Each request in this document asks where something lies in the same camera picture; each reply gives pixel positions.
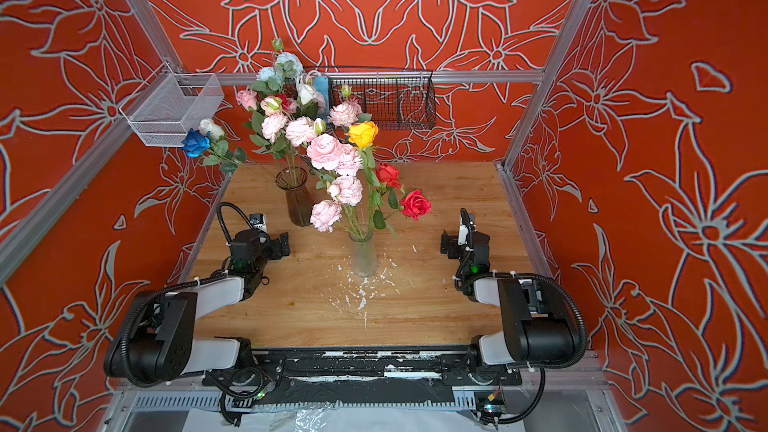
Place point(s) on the clear glass vase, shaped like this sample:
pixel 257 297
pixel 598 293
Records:
pixel 363 256

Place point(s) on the small red rose stem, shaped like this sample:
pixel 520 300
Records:
pixel 414 206

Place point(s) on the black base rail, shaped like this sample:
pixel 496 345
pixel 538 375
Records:
pixel 366 376

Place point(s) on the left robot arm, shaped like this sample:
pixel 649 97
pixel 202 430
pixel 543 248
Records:
pixel 156 341

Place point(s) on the blue rose stem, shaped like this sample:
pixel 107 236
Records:
pixel 194 144

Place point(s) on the clear acrylic wall bin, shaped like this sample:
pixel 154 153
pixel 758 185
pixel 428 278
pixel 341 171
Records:
pixel 167 104

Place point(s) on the pink carnation spray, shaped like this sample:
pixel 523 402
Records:
pixel 348 112
pixel 298 132

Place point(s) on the peach rose stem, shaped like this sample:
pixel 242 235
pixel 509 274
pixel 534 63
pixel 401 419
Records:
pixel 271 105

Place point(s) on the orange yellow rose stem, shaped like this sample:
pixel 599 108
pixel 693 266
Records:
pixel 362 136

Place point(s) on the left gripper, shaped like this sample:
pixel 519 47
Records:
pixel 274 246

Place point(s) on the dark ribbed glass vase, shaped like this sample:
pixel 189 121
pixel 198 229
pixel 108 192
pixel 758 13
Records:
pixel 292 180

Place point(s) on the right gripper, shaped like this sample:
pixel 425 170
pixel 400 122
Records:
pixel 454 246

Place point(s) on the white rose stem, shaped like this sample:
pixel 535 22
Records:
pixel 308 94
pixel 211 129

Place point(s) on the light blue power strip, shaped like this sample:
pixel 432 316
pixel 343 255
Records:
pixel 322 85

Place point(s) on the black wire wall basket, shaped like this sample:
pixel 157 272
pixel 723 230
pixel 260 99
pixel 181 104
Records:
pixel 397 99

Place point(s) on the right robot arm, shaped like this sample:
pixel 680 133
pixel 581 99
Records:
pixel 542 327

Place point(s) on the small circuit board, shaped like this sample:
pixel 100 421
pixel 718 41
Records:
pixel 492 408

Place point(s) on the large pink peony stem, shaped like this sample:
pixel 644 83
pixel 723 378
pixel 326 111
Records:
pixel 345 194

